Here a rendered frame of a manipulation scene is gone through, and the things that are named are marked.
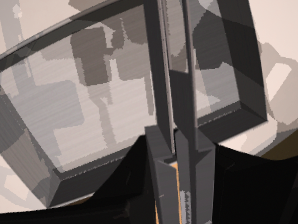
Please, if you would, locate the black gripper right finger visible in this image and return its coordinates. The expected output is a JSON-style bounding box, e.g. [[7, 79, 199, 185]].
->
[[212, 143, 298, 224]]

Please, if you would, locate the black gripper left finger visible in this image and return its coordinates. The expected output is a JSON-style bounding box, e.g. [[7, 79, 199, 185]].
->
[[0, 135, 157, 224]]

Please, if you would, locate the grey metal roasting tin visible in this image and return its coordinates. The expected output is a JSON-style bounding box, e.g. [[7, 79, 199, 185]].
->
[[0, 0, 269, 209]]

